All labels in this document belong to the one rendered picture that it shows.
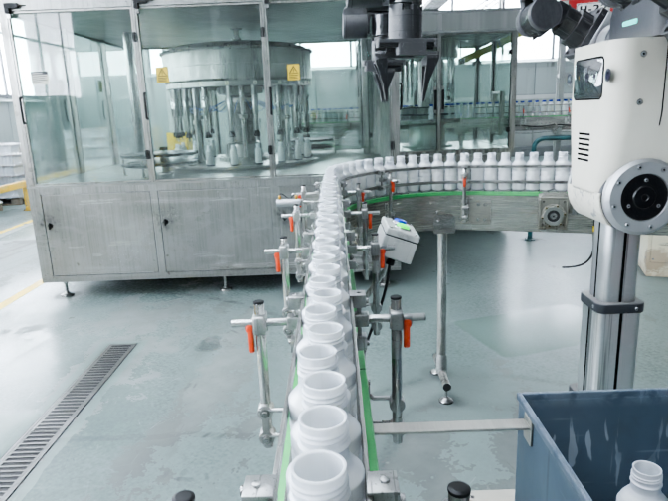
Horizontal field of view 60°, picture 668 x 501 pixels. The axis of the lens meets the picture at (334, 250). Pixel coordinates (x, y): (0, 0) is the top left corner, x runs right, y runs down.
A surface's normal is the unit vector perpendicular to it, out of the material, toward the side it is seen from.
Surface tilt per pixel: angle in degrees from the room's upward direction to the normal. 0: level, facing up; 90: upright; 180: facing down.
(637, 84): 90
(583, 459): 90
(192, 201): 90
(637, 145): 101
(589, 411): 90
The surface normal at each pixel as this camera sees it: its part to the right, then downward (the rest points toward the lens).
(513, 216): -0.31, 0.24
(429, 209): 0.11, 0.23
